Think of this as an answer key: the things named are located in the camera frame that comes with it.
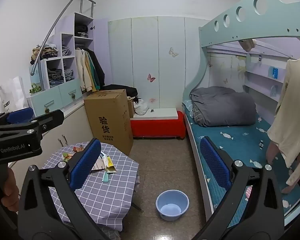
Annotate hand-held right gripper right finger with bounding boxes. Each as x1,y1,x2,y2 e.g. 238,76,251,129
190,136,285,240

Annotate white crumpled cloth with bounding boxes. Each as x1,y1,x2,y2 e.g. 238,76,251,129
134,99,148,115

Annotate blue plastic basin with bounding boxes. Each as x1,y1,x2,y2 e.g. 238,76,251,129
156,189,190,222

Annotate white paper bag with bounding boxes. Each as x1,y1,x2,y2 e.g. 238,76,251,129
0,76,29,115

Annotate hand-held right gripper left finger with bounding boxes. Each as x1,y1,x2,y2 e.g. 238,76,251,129
17,138,110,240

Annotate large cardboard box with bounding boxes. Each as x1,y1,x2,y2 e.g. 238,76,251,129
84,89,134,157

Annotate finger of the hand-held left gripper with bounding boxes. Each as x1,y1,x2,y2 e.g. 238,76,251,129
0,107,35,125
0,109,65,137

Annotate red covered bench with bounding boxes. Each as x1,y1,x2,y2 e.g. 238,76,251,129
130,111,186,140

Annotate cream hanging jacket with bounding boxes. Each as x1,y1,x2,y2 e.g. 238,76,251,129
75,49,93,92

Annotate teal patterned bedsheet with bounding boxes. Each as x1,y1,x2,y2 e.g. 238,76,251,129
184,105,300,220

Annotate dark checked blanket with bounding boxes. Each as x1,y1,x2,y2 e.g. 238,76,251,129
191,104,203,125

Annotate white cabinet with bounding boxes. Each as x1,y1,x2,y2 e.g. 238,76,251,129
9,102,93,170

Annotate pale green bunk bed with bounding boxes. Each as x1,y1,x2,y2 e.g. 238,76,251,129
182,0,300,230

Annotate cream hanging shirt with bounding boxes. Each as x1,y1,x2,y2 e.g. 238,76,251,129
267,56,300,193

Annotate green hanging shirt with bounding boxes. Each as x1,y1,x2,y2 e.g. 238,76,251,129
87,51,100,90

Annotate black clothing heap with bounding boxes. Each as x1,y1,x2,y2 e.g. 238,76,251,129
102,84,138,99

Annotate white shelving wardrobe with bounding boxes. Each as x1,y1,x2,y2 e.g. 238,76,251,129
29,12,109,117

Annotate brown folded clothes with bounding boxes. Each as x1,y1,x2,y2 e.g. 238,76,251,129
30,44,58,65

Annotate black folded clothes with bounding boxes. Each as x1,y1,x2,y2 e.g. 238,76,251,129
75,24,89,38

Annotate beige hanging cloth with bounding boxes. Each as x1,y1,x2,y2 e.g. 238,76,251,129
240,39,256,52

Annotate grey duvet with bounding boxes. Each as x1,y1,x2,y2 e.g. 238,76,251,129
189,86,257,127

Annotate black hanging coat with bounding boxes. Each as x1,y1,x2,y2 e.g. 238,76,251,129
86,48,105,88

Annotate dark folded clothes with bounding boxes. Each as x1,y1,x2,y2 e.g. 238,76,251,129
47,68,65,88

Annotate person's left hand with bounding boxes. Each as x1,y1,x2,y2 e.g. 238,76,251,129
0,166,20,213

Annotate small cardboard box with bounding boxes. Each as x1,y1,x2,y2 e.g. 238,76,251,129
127,97,135,118

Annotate grey metal handrail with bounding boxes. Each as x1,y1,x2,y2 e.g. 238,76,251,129
30,0,96,77

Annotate pile of assorted wrappers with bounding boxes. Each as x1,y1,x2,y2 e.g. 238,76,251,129
62,144,117,183

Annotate table with grey checked cloth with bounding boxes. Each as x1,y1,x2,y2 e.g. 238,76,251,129
41,142,140,232

